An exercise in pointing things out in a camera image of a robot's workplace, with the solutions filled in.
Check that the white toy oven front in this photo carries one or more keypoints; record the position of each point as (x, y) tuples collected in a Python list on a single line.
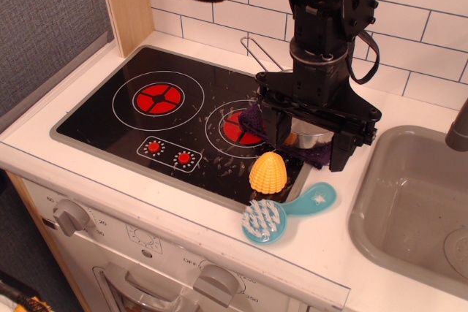
[(153, 261)]

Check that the wooden post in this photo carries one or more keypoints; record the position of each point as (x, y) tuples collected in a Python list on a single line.
[(132, 22)]

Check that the gray oven door handle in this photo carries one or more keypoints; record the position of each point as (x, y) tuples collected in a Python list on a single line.
[(128, 295)]

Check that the gray plastic sink basin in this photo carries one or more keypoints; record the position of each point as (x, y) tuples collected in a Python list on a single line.
[(410, 213)]

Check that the black toy stove top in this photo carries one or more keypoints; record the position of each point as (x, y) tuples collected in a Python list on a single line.
[(174, 119)]

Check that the blue brush with white bristles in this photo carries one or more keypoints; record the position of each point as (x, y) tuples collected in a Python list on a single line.
[(265, 221)]

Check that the stainless steel pot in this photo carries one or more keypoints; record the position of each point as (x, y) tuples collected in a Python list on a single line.
[(302, 135)]

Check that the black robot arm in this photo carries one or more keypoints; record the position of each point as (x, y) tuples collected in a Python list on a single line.
[(324, 27)]

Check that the purple cloth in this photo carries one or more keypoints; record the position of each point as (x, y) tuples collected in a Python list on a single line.
[(251, 121)]

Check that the yellow plastic corn piece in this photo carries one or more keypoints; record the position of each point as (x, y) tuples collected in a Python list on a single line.
[(268, 174)]

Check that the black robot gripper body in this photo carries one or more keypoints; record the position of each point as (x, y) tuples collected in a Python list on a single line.
[(318, 92)]

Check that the gray faucet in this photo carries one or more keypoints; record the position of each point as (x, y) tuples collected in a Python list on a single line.
[(457, 138)]

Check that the gray oven temperature knob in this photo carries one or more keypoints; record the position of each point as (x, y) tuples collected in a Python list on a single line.
[(217, 284)]

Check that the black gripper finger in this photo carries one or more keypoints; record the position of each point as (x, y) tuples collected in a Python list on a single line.
[(343, 146), (276, 122)]

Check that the gray timer knob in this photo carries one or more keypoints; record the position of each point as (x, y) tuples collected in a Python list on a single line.
[(70, 217)]

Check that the yellow black object on floor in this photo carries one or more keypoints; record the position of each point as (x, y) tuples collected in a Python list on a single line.
[(13, 300)]

